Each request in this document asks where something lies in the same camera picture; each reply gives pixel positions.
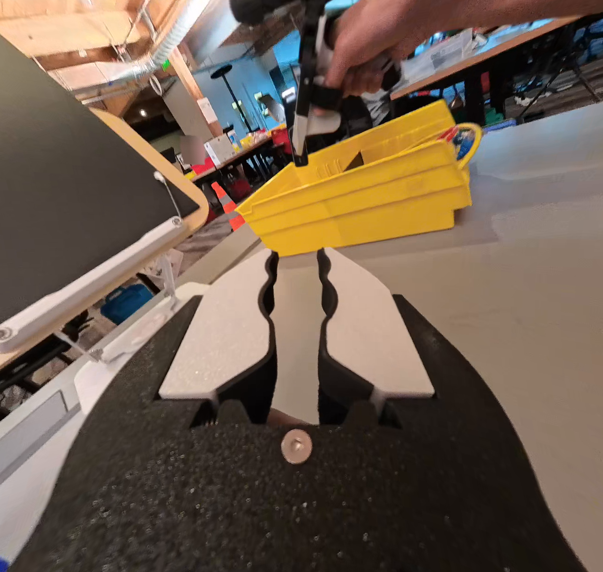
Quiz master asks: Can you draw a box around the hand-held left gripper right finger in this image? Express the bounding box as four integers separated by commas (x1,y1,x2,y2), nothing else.
318,247,435,426

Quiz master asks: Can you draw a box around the yellow ethernet cable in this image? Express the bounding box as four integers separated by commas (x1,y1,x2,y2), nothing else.
438,123,483,171

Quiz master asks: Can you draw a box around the blue ethernet cable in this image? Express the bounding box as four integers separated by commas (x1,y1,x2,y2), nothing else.
452,129,475,160

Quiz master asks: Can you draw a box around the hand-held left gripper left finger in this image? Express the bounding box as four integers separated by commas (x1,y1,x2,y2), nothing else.
159,248,279,424

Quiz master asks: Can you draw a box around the silver ventilation duct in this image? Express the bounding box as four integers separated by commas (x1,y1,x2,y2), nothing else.
71,0,198,101

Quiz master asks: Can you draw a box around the cluttered wooden table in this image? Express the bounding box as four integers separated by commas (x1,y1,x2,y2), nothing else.
188,136,288,191

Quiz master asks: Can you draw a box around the blue basket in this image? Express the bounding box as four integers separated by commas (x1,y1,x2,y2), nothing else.
100,283,155,326

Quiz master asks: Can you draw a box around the yellow plastic bin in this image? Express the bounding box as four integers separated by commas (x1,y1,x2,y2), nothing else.
235,99,483,258

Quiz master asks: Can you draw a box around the person's right hand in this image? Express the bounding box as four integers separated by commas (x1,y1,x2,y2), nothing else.
324,0,427,97

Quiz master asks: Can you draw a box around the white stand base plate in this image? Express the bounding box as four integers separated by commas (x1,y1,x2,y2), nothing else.
74,282,211,415

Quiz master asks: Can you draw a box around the black floor lamp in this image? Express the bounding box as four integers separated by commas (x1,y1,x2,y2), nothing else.
210,64,253,134

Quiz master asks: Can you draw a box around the orange traffic cone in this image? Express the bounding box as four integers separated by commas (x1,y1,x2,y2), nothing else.
210,182,247,232

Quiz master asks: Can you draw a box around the long wooden table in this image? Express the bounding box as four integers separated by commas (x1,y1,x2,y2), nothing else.
390,16,582,101

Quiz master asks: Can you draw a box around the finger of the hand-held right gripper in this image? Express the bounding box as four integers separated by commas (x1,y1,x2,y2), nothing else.
290,109,310,167

